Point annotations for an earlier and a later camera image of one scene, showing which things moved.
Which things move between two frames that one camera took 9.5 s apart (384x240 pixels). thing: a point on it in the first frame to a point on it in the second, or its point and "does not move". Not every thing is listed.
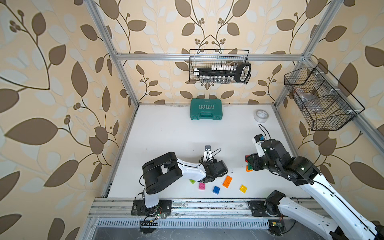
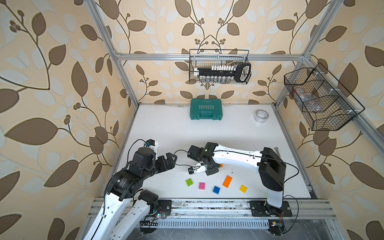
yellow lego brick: x=243 y=188 does not move
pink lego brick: x=201 y=186 does not move
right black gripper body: x=259 y=162 to x=211 y=169
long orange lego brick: x=227 y=181 does not move
